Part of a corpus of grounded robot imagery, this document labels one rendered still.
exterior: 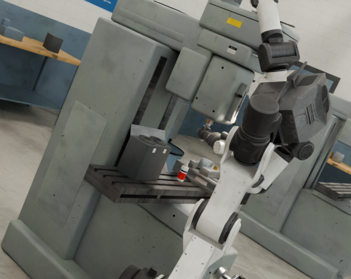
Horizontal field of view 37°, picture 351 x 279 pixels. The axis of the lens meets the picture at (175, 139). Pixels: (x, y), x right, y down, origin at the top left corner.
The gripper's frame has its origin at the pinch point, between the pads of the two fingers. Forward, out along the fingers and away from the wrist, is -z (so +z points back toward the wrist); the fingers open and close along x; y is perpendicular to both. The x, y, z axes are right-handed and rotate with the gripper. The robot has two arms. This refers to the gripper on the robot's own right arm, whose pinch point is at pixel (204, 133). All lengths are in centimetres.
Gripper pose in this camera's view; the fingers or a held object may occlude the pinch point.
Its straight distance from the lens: 285.7
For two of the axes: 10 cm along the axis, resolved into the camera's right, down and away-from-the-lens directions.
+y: -4.0, 9.0, 1.6
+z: 4.5, 3.5, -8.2
